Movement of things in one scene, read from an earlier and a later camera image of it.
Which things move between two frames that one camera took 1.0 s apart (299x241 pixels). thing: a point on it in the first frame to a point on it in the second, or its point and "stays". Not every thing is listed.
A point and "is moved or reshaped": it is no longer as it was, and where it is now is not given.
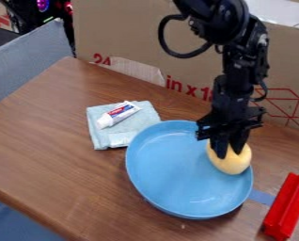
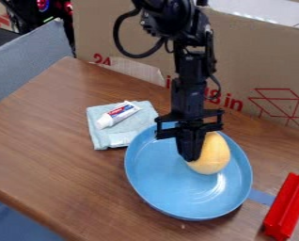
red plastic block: [280, 222] stays
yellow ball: [235, 163] is moved or reshaped
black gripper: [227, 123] to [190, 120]
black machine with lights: [33, 12] stays
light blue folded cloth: [115, 121] stays
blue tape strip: [262, 197] stays
